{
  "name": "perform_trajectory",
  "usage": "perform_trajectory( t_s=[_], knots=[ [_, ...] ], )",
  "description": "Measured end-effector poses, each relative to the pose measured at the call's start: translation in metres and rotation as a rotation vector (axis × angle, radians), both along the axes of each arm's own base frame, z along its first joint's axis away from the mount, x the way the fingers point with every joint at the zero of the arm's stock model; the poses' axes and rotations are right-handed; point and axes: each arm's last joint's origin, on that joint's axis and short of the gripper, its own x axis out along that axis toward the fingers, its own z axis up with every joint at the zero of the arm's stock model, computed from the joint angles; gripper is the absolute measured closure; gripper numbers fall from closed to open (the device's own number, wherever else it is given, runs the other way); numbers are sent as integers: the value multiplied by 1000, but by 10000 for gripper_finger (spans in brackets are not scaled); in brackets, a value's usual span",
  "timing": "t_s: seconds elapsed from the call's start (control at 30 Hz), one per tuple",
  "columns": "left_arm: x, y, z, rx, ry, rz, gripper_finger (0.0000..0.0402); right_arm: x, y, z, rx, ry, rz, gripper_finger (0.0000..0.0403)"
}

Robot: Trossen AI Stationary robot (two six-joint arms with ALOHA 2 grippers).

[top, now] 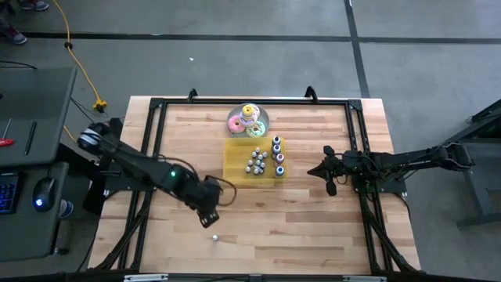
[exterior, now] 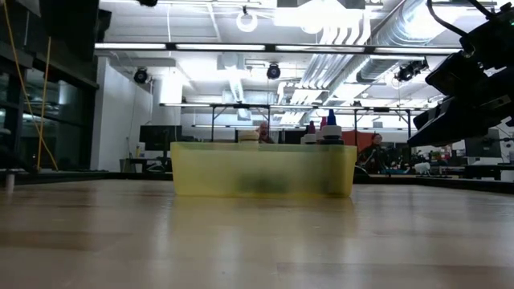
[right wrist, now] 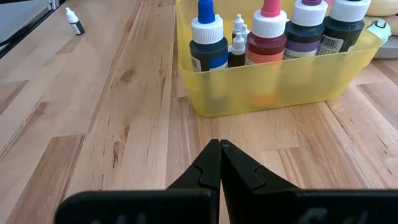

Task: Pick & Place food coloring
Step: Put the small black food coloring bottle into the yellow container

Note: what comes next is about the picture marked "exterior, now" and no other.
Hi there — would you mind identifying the yellow translucent plastic tray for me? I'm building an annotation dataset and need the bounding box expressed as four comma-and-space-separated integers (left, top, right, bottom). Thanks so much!
170, 140, 358, 198

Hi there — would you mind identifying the long ceiling light bar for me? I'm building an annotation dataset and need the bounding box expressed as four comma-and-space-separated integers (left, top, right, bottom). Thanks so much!
94, 41, 457, 56

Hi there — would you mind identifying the white ring lamp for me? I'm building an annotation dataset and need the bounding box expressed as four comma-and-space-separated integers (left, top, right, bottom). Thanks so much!
235, 10, 259, 34

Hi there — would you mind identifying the small white cylinder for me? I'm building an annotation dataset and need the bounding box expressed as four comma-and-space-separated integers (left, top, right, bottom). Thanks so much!
4, 169, 17, 193

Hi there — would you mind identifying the orange partition panel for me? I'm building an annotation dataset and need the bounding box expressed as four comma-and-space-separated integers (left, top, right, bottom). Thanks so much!
341, 129, 375, 153

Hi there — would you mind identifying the yellow extension cable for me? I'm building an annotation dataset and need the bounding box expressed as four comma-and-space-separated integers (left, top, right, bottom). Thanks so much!
2, 0, 60, 173

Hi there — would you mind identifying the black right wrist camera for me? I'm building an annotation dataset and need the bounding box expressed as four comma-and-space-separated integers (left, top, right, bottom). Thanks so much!
425, 46, 489, 96

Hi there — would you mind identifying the black ceiling spotlight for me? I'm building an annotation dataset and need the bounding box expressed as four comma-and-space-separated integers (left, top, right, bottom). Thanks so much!
394, 59, 430, 83

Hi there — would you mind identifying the yellow sprinkled toy donut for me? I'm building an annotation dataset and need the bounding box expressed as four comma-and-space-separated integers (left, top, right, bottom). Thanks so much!
239, 130, 261, 145

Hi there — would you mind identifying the black workstation frame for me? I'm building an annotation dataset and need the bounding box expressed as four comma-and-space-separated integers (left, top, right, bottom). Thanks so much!
159, 102, 423, 145

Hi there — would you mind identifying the silver ventilation duct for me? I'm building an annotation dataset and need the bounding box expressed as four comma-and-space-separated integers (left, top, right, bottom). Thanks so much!
355, 0, 459, 83

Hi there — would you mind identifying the black computer monitor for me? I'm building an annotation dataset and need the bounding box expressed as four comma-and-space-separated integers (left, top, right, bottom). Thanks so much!
139, 124, 183, 152

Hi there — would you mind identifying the grey computer monitor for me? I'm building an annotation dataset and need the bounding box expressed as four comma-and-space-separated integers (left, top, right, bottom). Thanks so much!
464, 128, 502, 158

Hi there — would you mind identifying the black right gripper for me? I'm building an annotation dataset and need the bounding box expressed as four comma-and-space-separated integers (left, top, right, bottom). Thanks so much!
406, 63, 514, 146

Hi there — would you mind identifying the person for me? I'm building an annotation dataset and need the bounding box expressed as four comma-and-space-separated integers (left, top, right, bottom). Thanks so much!
256, 121, 276, 145
357, 132, 397, 174

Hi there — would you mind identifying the large blue bottle blue cap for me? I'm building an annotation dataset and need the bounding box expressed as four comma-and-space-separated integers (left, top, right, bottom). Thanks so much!
320, 108, 345, 146

